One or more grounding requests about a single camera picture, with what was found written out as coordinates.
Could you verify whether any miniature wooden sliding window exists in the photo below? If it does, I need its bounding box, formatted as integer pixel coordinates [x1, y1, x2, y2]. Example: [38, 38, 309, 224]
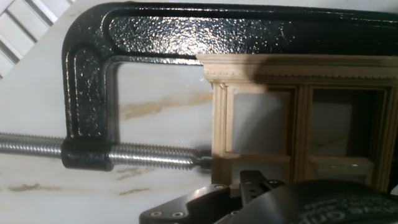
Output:
[195, 53, 398, 194]

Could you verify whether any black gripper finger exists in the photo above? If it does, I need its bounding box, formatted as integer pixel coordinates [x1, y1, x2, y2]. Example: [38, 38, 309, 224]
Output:
[139, 170, 285, 224]

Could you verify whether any marble pattern board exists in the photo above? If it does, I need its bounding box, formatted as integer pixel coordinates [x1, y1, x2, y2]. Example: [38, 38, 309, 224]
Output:
[0, 0, 398, 224]

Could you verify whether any black steel C-clamp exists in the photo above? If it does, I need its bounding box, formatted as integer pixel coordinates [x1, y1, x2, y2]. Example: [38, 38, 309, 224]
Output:
[0, 1, 398, 172]

